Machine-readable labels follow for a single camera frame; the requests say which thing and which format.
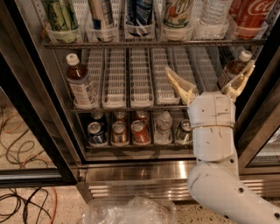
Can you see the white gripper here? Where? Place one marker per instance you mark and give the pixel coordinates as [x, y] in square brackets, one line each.
[212, 110]

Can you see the clear water bottle top shelf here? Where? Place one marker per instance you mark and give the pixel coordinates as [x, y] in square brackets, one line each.
[214, 12]

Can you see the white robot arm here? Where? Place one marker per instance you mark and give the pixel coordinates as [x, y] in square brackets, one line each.
[214, 181]

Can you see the right tea bottle white cap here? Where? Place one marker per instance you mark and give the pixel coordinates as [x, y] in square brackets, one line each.
[233, 68]

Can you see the tea bottle white cap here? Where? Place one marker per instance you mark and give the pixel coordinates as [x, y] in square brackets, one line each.
[80, 82]
[233, 68]

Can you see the right fridge glass door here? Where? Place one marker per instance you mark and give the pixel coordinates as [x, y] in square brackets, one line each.
[258, 106]

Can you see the fridge glass door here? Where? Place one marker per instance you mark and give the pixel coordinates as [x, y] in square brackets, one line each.
[258, 106]
[32, 79]

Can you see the water bottle bottom shelf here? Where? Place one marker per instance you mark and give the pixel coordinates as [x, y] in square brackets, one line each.
[163, 129]

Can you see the blue white can top shelf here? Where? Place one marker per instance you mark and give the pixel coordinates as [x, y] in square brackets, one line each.
[139, 17]

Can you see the left tea bottle white cap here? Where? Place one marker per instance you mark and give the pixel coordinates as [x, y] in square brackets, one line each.
[80, 82]

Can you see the green can top shelf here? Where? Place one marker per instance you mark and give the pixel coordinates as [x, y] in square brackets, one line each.
[62, 18]

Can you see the left fridge glass door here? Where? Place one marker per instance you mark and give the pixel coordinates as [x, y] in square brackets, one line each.
[32, 79]

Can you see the white tray lane five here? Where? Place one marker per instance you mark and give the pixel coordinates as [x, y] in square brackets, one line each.
[182, 65]

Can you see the white tray lane four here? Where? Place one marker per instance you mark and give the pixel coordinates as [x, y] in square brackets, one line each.
[164, 90]

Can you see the green silver can bottom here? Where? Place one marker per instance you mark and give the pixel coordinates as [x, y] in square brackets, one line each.
[184, 132]

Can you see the white tray lane three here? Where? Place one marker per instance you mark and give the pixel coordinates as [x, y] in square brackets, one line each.
[141, 91]

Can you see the red can rear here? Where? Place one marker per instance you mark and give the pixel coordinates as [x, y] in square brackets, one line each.
[142, 115]

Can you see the red can front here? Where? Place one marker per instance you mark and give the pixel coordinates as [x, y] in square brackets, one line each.
[139, 132]

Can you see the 7up can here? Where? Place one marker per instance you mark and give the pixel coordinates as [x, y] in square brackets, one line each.
[177, 13]

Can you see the red coca-cola can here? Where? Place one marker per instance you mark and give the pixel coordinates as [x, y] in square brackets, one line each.
[249, 16]

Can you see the brown can rear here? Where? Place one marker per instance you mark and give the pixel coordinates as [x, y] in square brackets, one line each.
[120, 116]

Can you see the brown can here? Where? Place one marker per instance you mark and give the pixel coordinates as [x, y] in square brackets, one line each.
[120, 116]
[119, 135]

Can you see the white tray lane two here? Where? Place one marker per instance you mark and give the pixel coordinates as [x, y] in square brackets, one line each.
[114, 81]

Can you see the brown can front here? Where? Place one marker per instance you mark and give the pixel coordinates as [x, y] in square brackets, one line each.
[119, 135]

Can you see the dark can rear left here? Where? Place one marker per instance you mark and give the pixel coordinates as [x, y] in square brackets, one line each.
[99, 117]

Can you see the blue pepsi can front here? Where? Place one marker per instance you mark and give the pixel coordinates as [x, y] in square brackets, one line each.
[96, 133]

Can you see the slim blue silver can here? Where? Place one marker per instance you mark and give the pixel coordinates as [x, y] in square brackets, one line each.
[102, 17]

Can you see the clear plastic bin with bag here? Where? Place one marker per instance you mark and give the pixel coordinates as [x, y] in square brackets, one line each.
[138, 210]

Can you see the middle wire shelf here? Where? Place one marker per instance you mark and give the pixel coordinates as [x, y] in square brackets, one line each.
[168, 107]

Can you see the wire shelf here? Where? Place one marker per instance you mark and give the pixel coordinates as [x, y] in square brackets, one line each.
[156, 44]
[168, 107]

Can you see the top wire shelf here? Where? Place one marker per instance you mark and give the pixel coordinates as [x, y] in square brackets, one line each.
[156, 44]

